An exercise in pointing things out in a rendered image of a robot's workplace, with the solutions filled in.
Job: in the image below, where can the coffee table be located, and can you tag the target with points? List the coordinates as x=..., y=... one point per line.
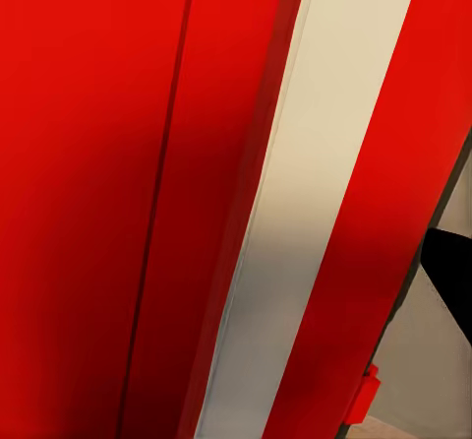
x=424, y=359

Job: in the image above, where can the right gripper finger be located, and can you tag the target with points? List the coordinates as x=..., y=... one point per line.
x=447, y=260

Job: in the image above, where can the radio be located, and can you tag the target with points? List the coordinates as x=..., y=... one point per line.
x=210, y=210

